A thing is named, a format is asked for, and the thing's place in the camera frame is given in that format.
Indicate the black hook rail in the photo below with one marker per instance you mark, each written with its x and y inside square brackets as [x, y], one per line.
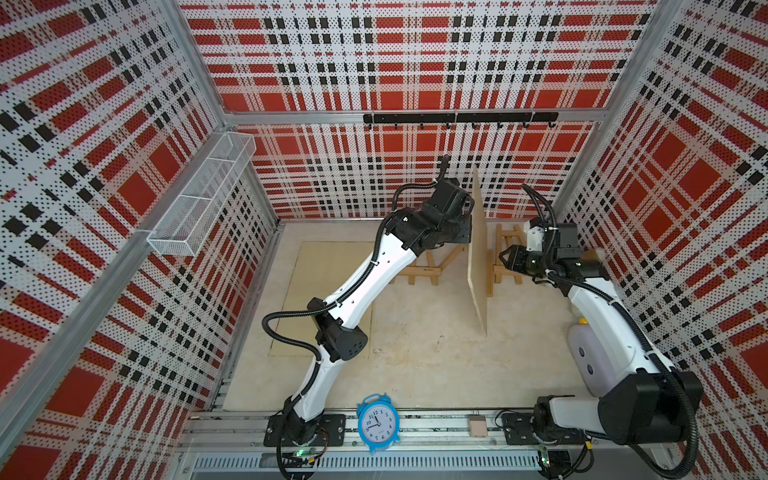
[422, 119]

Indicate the lavender toy toaster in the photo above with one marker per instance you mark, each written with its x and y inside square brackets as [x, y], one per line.
[591, 360]

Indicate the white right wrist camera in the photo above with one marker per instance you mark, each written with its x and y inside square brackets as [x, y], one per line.
[534, 231]

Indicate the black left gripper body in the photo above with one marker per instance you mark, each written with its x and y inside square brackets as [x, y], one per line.
[458, 231]

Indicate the wooden easel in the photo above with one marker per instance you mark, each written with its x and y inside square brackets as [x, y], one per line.
[450, 258]
[505, 236]
[425, 266]

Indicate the blue alarm clock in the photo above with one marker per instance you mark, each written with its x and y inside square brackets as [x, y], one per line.
[378, 423]

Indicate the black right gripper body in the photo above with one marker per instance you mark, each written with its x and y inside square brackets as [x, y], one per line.
[529, 263]

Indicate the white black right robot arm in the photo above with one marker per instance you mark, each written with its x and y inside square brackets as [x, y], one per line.
[638, 397]

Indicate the white wire mesh basket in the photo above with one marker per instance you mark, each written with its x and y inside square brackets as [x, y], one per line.
[185, 226]

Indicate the plywood board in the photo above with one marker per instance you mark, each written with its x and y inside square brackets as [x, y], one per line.
[321, 269]
[479, 237]

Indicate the small beige box on rail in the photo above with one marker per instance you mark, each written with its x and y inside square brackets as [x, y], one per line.
[477, 425]

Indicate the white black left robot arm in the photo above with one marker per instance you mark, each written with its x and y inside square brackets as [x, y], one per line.
[339, 338]

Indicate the white teddy bear brown hoodie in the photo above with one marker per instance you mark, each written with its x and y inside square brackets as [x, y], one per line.
[596, 255]

